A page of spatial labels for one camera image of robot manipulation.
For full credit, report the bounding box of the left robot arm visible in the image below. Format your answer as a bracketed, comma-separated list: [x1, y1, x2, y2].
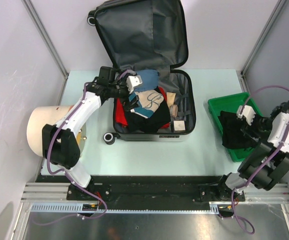
[42, 66, 143, 200]

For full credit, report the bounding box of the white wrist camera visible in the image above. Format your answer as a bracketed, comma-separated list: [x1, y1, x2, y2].
[236, 105, 256, 126]
[126, 75, 143, 94]

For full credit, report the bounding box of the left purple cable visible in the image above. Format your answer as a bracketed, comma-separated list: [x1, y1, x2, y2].
[32, 69, 138, 227]

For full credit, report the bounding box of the white square box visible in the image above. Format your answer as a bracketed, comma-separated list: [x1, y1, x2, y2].
[173, 120, 186, 132]

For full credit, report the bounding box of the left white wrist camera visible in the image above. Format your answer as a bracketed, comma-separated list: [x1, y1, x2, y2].
[126, 75, 143, 94]

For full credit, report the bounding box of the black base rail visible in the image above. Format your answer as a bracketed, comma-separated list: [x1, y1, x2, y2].
[34, 174, 246, 218]

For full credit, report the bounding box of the blue cloth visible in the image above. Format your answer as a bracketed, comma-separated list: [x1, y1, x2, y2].
[135, 69, 159, 92]

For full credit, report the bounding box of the beige wooden block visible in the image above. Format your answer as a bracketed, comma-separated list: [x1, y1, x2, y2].
[166, 92, 176, 109]

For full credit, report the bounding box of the grey slotted cable duct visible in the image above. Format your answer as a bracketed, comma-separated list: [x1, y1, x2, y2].
[28, 201, 220, 214]

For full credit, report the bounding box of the white black space suitcase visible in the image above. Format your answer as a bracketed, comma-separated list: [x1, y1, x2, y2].
[87, 0, 196, 142]

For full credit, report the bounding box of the red cloth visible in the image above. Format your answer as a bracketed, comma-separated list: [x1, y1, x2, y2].
[114, 87, 170, 129]

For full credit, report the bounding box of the teal cream sock towel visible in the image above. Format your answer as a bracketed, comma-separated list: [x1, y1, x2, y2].
[128, 89, 164, 119]

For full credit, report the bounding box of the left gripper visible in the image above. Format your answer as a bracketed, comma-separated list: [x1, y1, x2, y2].
[108, 73, 140, 111]

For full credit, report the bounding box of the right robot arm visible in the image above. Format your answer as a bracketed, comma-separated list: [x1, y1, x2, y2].
[215, 101, 289, 201]

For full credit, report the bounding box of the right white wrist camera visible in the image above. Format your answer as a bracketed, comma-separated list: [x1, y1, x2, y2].
[236, 105, 256, 126]

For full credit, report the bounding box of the beige drum with orange lid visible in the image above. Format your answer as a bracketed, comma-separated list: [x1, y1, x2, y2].
[26, 105, 85, 161]

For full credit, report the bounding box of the black clothing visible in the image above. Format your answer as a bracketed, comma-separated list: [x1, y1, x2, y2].
[218, 111, 258, 150]

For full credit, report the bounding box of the round wooden disc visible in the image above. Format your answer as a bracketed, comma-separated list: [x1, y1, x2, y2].
[169, 104, 179, 118]

